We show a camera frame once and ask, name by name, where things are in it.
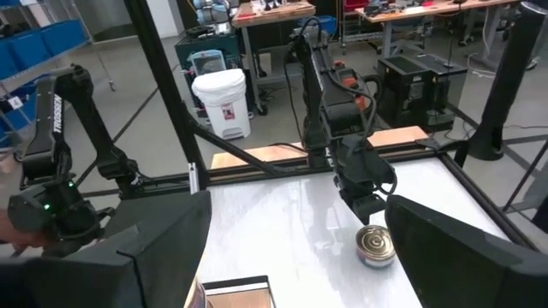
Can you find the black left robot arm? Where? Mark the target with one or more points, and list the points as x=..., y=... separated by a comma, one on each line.
x=329, y=98

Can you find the pale blue device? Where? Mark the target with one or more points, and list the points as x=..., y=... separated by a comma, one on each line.
x=207, y=62

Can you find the white trash bin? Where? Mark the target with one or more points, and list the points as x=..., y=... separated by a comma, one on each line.
x=222, y=102

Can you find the black diagonal frame brace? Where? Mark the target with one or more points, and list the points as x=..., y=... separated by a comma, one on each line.
x=526, y=175
x=240, y=149

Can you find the person's hand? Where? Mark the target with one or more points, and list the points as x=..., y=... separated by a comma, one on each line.
x=21, y=235

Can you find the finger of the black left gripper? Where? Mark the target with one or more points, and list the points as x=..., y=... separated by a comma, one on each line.
x=355, y=206
x=373, y=207

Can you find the black frame upright post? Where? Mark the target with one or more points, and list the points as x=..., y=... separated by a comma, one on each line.
x=167, y=85

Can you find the black frame wooden top shelf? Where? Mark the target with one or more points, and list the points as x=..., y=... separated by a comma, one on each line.
x=240, y=293

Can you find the blue storage bin shelf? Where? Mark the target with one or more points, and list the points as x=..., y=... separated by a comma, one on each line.
x=30, y=51

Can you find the black pole stand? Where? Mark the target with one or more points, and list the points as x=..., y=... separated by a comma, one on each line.
x=505, y=85

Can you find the orange black vacuum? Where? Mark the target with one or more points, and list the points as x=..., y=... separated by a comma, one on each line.
x=349, y=82

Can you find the long wooden top workbench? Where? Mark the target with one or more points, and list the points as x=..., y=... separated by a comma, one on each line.
x=428, y=10

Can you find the wooden table side board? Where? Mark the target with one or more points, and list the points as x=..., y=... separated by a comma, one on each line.
x=265, y=154

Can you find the dark green cart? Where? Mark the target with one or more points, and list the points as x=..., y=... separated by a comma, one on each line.
x=205, y=43

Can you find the blue crate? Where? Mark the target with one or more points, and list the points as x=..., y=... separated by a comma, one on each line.
x=327, y=23

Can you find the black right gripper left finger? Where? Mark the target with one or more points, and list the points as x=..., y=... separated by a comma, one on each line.
x=128, y=265

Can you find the silver metal bracket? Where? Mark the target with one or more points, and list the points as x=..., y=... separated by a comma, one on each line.
x=193, y=177

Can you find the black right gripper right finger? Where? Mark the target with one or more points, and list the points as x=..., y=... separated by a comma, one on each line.
x=462, y=265

